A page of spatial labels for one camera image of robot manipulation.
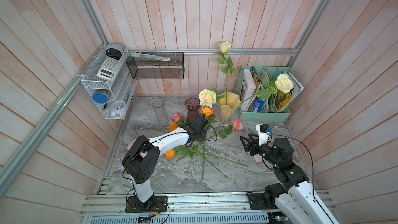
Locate orange rose near vase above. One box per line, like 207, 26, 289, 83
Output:
201, 107, 216, 123

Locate pink rose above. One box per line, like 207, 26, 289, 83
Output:
172, 113, 185, 124
218, 119, 243, 139

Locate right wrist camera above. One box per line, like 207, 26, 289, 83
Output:
256, 124, 272, 146

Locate white desk calculator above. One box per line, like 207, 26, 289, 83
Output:
96, 57, 122, 81

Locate yellow magazine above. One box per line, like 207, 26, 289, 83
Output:
275, 70, 304, 112

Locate purple glass vase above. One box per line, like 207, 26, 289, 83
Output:
184, 98, 201, 122

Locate round grey alarm clock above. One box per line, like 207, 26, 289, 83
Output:
105, 44, 123, 60

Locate mint green file organizer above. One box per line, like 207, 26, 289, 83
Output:
235, 66, 294, 122

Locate white wire shelf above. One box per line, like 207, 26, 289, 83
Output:
81, 46, 137, 120

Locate black wire basket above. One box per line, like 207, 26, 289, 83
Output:
126, 51, 185, 80

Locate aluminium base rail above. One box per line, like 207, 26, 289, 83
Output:
77, 192, 283, 224

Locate blue lid jar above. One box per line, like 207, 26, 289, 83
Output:
92, 89, 108, 104

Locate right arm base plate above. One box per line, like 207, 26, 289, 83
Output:
246, 191, 277, 210

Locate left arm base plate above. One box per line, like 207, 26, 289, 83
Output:
125, 195, 168, 213

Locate yellow ruffled vase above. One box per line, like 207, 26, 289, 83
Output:
218, 91, 241, 127

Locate white mug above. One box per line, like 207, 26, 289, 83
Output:
110, 100, 126, 118

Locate clear glass vase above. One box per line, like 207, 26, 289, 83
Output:
152, 99, 168, 125

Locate white book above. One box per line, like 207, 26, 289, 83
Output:
240, 68, 257, 112

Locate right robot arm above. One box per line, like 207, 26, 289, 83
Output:
239, 133, 339, 224

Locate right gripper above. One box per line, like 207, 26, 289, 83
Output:
240, 132, 280, 169

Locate blue folder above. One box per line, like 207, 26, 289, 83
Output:
252, 97, 268, 113

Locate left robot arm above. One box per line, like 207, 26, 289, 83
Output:
122, 114, 208, 204

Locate paper strip on basket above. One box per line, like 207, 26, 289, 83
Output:
129, 52, 171, 62

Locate orange rose lower left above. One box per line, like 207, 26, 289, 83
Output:
165, 147, 247, 179

